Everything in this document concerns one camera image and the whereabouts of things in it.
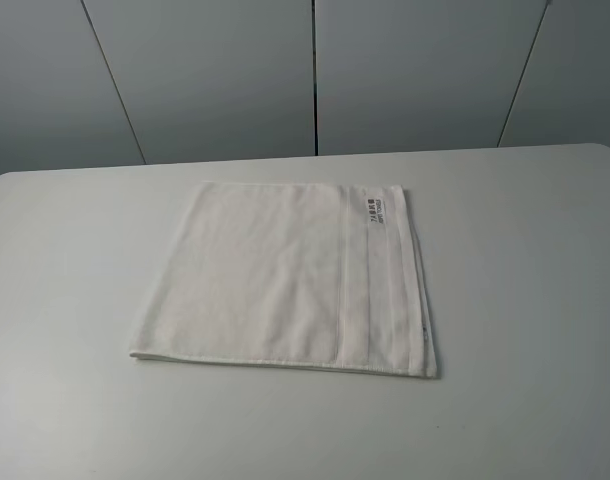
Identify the white towel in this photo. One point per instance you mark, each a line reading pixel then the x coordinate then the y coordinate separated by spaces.
pixel 310 276

